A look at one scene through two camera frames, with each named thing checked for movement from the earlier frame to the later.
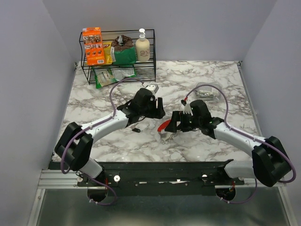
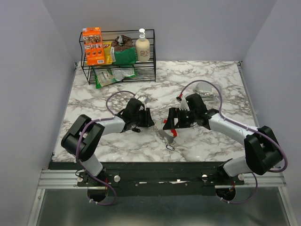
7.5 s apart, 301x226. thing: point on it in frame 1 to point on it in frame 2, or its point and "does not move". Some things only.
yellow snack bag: x=107 y=53 does not move
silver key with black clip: x=132 y=127 does not move
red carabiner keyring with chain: x=164 y=139 to x=170 y=145
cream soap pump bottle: x=142 y=47 does not move
